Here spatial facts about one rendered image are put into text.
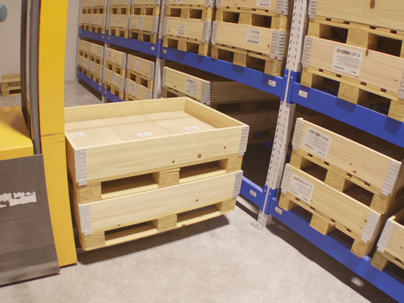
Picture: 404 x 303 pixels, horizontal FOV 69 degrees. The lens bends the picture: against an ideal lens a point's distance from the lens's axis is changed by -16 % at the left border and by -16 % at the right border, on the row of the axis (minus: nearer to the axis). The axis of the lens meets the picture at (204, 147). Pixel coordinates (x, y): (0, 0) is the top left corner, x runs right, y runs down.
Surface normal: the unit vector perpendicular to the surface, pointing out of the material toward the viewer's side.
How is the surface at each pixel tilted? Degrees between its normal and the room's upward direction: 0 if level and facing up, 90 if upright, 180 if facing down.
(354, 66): 90
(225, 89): 90
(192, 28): 90
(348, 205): 90
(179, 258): 0
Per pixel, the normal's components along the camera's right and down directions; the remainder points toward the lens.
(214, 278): 0.11, -0.92
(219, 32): -0.83, 0.12
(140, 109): 0.57, 0.36
